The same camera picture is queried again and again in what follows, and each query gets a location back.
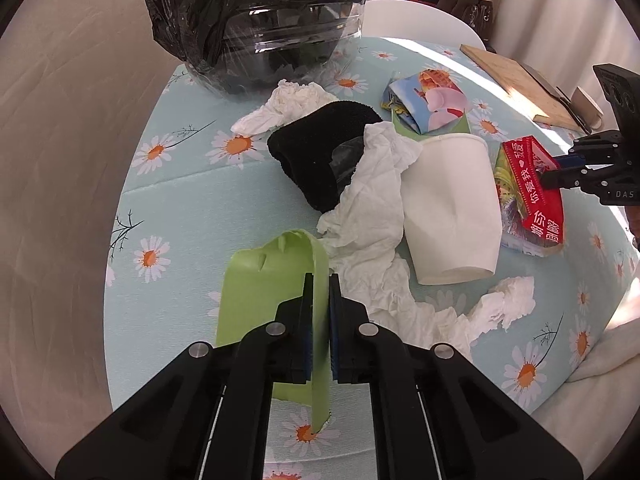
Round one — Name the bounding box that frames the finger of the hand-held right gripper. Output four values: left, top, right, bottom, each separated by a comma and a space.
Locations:
550, 130, 626, 169
539, 165, 610, 192

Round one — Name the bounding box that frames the small white tissue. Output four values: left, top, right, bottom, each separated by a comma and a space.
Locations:
231, 80, 341, 136

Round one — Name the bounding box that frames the white curtain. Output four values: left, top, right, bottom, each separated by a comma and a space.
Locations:
487, 0, 640, 121

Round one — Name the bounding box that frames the clear plastic trash bin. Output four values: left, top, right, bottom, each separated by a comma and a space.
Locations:
177, 0, 364, 97

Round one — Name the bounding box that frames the dark plastic film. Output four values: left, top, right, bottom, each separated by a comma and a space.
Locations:
329, 136, 370, 197

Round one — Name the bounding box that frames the kitchen cleaver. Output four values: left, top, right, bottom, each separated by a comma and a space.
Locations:
520, 62, 593, 133

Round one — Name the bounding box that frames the green paper strip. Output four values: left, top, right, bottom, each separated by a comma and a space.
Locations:
215, 228, 334, 433

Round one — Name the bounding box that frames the large white tissue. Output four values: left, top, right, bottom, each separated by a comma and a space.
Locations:
316, 122, 473, 363

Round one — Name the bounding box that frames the white paper cup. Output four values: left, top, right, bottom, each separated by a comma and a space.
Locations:
400, 132, 502, 286

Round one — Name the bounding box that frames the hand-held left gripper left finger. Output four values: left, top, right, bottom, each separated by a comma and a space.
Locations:
55, 272, 315, 480

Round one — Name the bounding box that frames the colourful snack wrapper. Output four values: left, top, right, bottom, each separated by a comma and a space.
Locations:
382, 69, 471, 135

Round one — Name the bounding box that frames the white chair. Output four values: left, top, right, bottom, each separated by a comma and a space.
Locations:
362, 0, 488, 52

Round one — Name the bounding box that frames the wooden cutting board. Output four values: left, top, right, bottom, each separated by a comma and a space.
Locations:
460, 44, 594, 134

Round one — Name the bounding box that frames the red snack packet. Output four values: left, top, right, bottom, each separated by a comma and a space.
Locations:
492, 135, 566, 257

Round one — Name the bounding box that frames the torn white tissue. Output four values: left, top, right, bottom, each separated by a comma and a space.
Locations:
465, 276, 536, 333

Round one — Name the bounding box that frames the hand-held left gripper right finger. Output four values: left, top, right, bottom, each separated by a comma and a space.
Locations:
327, 272, 584, 480

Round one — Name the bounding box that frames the black cloth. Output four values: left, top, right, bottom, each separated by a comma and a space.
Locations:
266, 101, 385, 213

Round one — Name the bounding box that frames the brown handbag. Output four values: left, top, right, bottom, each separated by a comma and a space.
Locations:
452, 0, 496, 30

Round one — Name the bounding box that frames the bin with black bag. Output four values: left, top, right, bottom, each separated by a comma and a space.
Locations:
145, 0, 377, 96

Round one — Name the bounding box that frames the beige backdrop cloth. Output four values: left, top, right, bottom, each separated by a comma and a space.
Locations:
0, 0, 193, 436

